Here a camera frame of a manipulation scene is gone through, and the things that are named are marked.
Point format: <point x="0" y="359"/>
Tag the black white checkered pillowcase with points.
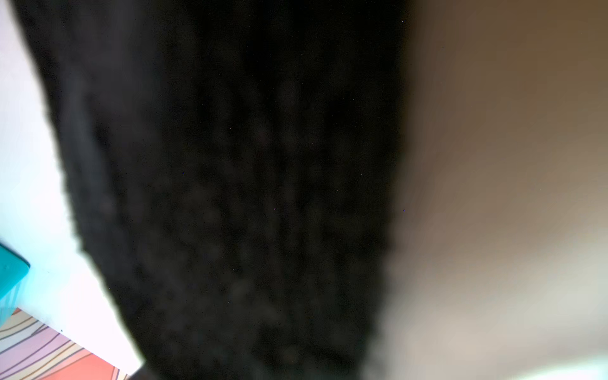
<point x="337" y="189"/>

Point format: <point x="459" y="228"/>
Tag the teal plastic basket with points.
<point x="13" y="269"/>

